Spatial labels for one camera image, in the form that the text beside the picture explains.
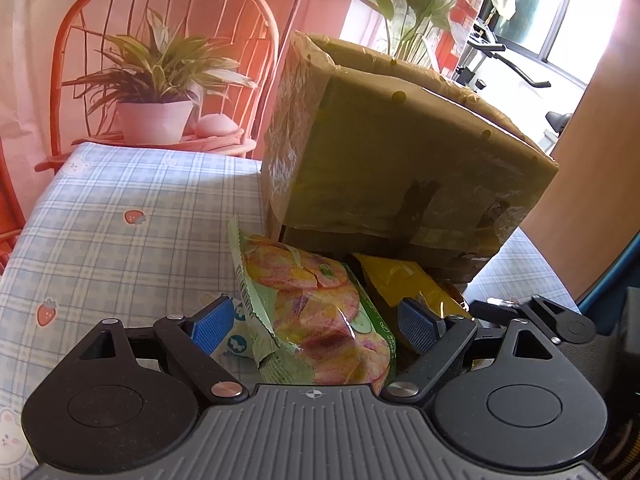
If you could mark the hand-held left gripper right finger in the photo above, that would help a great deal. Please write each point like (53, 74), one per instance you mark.
(417, 327)

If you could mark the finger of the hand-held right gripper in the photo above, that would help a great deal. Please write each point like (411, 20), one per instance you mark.
(500, 311)

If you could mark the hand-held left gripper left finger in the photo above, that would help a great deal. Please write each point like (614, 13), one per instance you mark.
(212, 327)

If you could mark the yellow snack bag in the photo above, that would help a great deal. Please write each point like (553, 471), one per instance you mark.
(400, 280)

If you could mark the green snack bag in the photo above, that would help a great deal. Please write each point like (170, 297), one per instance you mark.
(310, 305)

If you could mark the brown cardboard box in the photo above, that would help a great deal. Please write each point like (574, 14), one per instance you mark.
(400, 160)

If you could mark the white packet with teal print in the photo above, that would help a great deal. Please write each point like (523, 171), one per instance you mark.
(240, 340)

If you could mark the blue curtain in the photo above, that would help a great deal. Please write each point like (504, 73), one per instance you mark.
(615, 270)

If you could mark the wooden panel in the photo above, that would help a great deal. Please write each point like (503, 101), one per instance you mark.
(595, 185)

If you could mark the black exercise bike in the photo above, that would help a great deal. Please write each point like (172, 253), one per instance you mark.
(500, 55)

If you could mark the black framed window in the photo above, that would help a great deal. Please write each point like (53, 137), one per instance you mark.
(560, 10)

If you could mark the white round hand fan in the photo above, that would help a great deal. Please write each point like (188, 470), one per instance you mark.
(502, 4)

